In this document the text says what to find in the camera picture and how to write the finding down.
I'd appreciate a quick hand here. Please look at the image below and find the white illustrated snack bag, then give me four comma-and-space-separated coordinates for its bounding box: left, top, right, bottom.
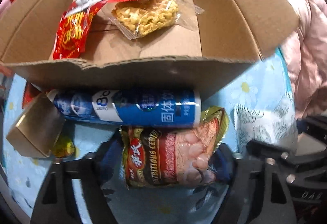
234, 92, 298, 153

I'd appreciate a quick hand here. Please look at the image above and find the gold Dove chocolate box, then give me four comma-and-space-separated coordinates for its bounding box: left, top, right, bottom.
6, 93, 65, 158

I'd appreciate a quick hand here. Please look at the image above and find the nutritious cereal packet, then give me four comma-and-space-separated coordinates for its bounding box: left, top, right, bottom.
120, 106, 229, 188

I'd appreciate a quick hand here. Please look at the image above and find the blue tablet drink tube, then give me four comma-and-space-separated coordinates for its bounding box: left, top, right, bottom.
47, 89, 201, 128

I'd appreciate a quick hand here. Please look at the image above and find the red crinkled snack packet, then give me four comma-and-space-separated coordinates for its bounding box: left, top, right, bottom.
52, 1, 105, 60

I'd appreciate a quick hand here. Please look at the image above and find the clear bag yellow puffed snack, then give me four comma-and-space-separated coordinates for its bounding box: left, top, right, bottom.
109, 0, 205, 40

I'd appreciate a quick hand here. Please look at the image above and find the yellow wrapped lollipop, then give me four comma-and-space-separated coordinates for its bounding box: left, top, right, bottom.
52, 134, 75, 158

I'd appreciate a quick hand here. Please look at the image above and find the small red candy packet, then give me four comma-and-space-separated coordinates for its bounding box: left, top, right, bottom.
22, 82, 41, 109

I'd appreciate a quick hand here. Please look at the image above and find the pink padded jacket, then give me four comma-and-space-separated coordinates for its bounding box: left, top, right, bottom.
282, 0, 326, 118

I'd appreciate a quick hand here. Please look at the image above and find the large cardboard box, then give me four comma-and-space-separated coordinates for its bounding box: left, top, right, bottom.
1, 0, 299, 98

